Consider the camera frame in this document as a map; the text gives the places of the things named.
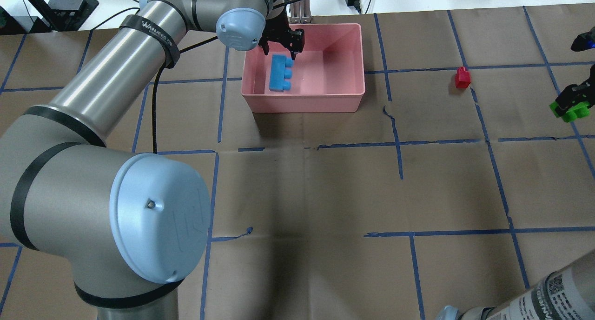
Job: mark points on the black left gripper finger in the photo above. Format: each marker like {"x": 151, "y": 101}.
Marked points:
{"x": 294, "y": 41}
{"x": 264, "y": 45}

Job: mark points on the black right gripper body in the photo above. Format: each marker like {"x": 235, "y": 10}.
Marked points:
{"x": 573, "y": 96}

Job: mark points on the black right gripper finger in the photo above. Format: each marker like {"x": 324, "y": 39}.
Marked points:
{"x": 568, "y": 95}

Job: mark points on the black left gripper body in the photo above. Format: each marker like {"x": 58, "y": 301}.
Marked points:
{"x": 280, "y": 30}

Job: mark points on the green toy block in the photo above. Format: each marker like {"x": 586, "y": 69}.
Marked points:
{"x": 577, "y": 110}

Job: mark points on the blue toy block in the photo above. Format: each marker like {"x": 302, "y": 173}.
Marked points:
{"x": 280, "y": 73}

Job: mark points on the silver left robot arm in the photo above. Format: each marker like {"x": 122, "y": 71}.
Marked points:
{"x": 131, "y": 226}

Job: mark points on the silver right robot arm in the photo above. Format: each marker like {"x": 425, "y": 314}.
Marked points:
{"x": 566, "y": 294}

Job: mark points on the pink plastic box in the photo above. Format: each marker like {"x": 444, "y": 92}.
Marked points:
{"x": 327, "y": 76}

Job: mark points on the red toy block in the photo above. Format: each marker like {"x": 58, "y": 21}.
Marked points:
{"x": 462, "y": 78}

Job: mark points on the black device on desk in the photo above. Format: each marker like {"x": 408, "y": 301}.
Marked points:
{"x": 69, "y": 15}

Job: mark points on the aluminium frame post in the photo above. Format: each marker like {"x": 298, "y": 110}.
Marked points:
{"x": 300, "y": 12}

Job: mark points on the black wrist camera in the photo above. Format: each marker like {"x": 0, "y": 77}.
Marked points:
{"x": 584, "y": 41}

